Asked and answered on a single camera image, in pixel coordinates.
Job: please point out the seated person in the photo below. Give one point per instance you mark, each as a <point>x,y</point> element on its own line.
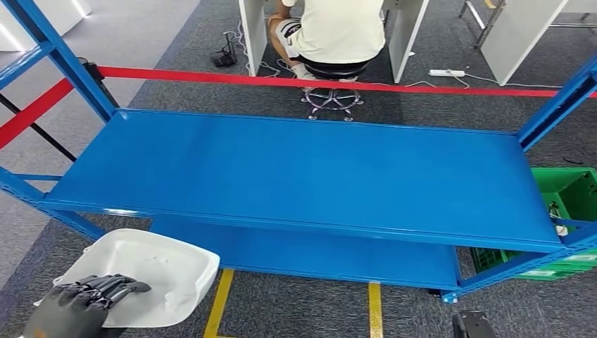
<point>340,28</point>

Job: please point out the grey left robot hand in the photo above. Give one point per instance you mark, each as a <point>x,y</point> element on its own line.
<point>65,312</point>

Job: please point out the blue metal shelf rack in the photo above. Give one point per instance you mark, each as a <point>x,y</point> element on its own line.
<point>303,177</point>

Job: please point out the black floor device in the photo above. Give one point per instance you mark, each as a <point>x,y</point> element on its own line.
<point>224,59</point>

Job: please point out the white plastic car part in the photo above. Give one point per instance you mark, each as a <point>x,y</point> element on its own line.
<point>163,270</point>

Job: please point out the white power strip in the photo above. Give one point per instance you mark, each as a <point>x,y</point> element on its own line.
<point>447,73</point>

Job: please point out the black shelf caster wheel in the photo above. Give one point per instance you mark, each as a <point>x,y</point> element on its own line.
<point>434,294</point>

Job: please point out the green plastic crate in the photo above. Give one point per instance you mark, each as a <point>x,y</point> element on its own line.
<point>573,196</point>
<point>536,273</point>

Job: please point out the red barrier belt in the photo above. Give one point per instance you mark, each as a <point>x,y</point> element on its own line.
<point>32,114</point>
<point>280,81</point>

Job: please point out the black barrier post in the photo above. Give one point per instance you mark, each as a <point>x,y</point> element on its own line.
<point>37,128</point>
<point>93,70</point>

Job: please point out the black stool chrome base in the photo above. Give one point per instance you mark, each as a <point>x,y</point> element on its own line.
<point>336,71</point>

